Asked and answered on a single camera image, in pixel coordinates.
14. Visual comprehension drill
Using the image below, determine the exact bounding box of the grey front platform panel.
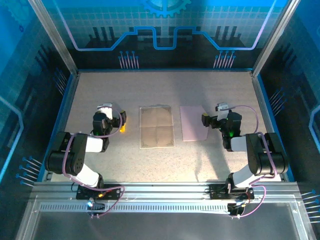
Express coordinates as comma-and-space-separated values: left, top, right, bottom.
14, 194, 317, 240

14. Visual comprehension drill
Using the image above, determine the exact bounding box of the aluminium front rail beam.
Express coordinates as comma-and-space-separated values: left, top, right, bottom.
31, 181, 302, 201

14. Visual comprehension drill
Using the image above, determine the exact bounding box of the aluminium side rail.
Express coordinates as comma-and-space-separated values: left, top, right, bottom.
251, 72, 288, 181
41, 72, 81, 182

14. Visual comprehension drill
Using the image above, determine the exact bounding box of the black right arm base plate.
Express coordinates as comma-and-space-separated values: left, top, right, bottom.
208, 183, 255, 200

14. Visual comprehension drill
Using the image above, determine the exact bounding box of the slotted cable duct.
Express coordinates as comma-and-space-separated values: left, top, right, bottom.
39, 202, 233, 213

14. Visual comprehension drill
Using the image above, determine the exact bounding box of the printed paper letter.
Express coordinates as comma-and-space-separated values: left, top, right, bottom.
139, 105, 176, 150

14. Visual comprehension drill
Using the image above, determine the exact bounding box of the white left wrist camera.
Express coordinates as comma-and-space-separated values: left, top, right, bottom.
96, 102, 114, 120

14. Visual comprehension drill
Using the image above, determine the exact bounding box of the pink envelope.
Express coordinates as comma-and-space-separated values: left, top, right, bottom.
179, 105, 210, 142

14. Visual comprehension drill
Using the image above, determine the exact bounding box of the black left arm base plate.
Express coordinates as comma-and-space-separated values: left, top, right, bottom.
76, 184, 123, 201

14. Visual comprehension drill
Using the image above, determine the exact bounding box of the black connector box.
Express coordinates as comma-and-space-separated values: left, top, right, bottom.
227, 201, 245, 217
86, 199, 106, 216

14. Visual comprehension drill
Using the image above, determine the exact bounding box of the aluminium corner post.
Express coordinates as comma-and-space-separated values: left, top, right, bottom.
27, 0, 80, 76
251, 0, 302, 77

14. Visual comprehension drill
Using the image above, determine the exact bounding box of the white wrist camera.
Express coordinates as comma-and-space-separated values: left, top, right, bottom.
215, 102, 230, 121
96, 102, 114, 120

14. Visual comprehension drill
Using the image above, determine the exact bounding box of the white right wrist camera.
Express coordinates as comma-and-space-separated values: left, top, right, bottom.
215, 102, 230, 121

